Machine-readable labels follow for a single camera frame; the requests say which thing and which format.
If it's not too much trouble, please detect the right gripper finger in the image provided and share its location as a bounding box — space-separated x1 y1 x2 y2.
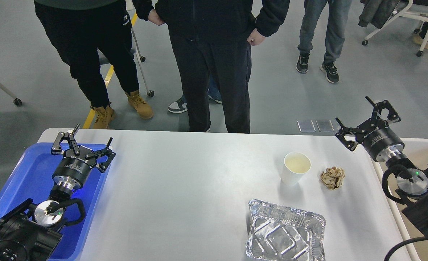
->
335 117 363 152
365 96 402 125

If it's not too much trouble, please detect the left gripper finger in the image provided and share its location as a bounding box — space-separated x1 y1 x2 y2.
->
51 124 81 156
87 137 116 173

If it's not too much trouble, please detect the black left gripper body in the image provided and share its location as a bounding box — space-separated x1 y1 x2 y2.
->
52 145 94 190

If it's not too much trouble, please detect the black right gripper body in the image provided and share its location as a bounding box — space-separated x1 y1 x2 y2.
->
355 121 405 162

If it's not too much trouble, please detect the white paper cup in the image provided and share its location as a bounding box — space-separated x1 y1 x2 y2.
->
280 152 312 186

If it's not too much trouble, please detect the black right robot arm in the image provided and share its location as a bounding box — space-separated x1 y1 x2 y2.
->
336 96 428 261

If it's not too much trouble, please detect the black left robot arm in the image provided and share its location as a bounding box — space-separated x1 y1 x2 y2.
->
0 126 116 261

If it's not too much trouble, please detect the metal floor plate right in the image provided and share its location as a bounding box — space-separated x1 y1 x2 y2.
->
316 120 334 132

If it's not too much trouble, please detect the metal floor plate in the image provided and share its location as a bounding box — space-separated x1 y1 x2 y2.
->
297 120 316 133
316 120 334 132

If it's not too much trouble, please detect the crumpled brown paper ball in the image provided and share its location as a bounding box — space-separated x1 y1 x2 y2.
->
320 166 345 190

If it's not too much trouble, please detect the blue plastic tray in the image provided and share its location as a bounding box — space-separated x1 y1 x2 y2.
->
0 142 108 261

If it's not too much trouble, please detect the metal floor plate left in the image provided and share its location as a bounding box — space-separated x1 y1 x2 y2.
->
297 120 316 133

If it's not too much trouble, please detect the grey chair leg castor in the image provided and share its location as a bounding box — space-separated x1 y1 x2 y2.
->
0 82 23 106

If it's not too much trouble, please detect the person in blue jeans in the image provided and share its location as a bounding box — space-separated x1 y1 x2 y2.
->
168 76 222 113

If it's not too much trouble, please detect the white rolling chair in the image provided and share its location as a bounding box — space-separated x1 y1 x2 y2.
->
98 0 155 97

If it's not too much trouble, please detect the white chair with jacket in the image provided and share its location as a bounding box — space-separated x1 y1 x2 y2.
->
358 0 428 57

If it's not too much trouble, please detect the aluminium foil food tray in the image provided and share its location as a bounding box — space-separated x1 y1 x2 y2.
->
246 199 326 261

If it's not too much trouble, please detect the person in grey trousers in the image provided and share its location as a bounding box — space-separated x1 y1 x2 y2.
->
296 0 352 84

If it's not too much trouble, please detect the person in tan boots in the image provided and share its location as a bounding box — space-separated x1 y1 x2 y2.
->
34 0 154 129

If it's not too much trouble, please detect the person in black clothes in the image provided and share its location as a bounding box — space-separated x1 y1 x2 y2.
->
133 0 290 133

